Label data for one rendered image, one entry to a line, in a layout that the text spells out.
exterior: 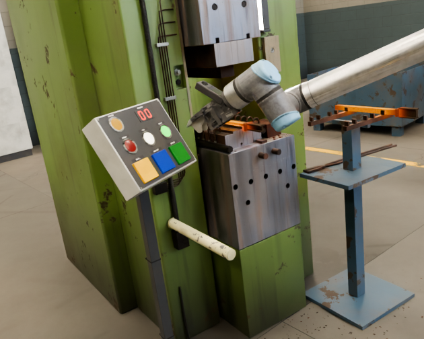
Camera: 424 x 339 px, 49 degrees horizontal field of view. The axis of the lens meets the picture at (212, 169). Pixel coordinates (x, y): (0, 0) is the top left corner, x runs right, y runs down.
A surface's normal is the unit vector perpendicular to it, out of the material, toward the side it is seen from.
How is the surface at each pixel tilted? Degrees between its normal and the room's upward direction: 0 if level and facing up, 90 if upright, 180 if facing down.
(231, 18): 90
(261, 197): 90
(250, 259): 90
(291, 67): 90
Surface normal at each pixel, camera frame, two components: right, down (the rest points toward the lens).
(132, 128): 0.68, -0.44
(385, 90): -0.70, 0.29
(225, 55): 0.56, 0.18
